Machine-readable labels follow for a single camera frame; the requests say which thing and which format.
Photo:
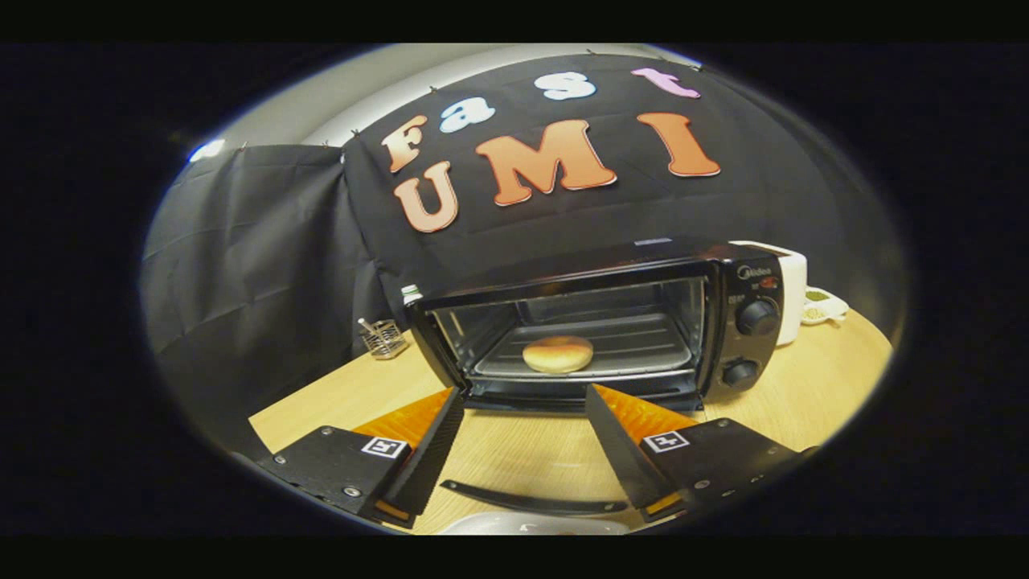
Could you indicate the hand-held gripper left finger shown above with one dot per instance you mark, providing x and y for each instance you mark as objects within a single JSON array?
[{"x": 430, "y": 462}]

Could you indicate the round brown bread bun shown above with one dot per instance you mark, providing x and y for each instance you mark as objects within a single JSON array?
[{"x": 558, "y": 354}]

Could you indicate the white bottle green label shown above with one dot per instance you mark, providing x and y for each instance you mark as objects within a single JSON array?
[{"x": 412, "y": 294}]

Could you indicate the black backdrop cloth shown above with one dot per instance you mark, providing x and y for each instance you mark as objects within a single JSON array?
[{"x": 265, "y": 257}]

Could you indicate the black toaster oven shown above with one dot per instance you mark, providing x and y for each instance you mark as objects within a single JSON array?
[{"x": 756, "y": 346}]

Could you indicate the white plate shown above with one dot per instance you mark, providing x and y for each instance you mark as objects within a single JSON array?
[{"x": 498, "y": 527}]

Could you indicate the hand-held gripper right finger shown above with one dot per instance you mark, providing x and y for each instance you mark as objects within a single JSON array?
[{"x": 619, "y": 450}]

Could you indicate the white bread toaster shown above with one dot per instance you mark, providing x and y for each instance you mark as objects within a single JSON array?
[{"x": 794, "y": 289}]

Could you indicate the small white kitchen scale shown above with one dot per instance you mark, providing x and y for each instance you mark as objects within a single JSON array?
[{"x": 824, "y": 307}]

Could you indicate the small ceiling light panel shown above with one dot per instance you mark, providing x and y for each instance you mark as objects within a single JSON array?
[{"x": 207, "y": 149}]

